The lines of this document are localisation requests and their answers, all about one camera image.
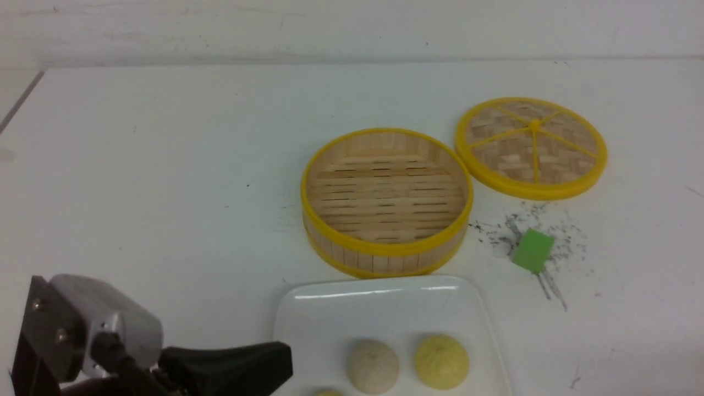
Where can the yellow-rimmed woven steamer lid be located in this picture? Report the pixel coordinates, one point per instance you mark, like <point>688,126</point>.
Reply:
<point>531,149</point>

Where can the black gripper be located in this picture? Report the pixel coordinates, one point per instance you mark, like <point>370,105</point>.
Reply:
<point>254,369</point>

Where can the small yellow bun at edge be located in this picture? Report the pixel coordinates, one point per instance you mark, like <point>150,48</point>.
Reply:
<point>329,392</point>

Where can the yellow steamed bun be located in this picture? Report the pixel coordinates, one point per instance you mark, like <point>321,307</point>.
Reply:
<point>441,362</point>

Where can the white rectangular plate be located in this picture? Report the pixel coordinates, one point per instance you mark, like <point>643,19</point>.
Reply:
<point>323,322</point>

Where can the yellow-rimmed bamboo steamer basket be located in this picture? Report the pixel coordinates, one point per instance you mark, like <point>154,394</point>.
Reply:
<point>386,202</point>

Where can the green cube block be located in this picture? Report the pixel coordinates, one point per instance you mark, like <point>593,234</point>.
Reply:
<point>533,251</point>

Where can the black camera mounting bracket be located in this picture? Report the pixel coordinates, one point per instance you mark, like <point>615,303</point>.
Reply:
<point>51,343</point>

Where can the white steamed bun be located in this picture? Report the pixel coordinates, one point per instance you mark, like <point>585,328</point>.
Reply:
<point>373,367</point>

